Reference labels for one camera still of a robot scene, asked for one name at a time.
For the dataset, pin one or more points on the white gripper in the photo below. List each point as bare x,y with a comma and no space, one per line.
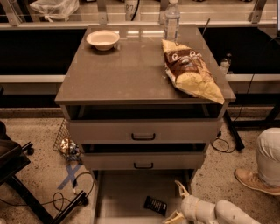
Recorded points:
189,206

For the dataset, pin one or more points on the black rxbar chocolate bar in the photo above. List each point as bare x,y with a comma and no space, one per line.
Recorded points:
155,205

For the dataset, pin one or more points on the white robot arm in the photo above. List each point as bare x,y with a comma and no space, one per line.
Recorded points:
228,213

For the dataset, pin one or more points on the bottom open drawer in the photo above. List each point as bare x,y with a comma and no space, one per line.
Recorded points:
121,195

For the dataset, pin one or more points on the middle grey drawer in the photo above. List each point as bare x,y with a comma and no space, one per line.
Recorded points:
143,156

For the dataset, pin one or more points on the grey drawer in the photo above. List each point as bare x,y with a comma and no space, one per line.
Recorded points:
143,156
144,131

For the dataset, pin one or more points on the grey drawer cabinet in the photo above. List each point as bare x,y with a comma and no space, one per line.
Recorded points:
130,82

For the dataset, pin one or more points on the top grey drawer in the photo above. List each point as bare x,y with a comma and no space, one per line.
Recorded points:
144,131

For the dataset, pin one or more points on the tan sneaker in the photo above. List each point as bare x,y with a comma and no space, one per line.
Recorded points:
252,181

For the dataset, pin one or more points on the beige trouser leg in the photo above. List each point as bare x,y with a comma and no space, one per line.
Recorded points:
268,156

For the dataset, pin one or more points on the brown yellow chip bag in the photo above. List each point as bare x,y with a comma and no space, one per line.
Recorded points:
188,72

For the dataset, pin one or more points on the small bottle behind cabinet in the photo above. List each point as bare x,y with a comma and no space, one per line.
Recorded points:
226,63

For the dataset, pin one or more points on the black chair base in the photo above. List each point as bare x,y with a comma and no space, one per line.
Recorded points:
49,177

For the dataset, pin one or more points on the white bowl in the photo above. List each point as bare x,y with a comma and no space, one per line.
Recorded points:
103,40

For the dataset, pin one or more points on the clear water bottle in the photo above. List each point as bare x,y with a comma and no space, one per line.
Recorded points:
171,21

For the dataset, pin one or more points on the clear plastic bag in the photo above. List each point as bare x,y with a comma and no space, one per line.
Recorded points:
55,9

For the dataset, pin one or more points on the wire basket with snacks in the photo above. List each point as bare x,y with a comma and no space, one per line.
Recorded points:
65,145

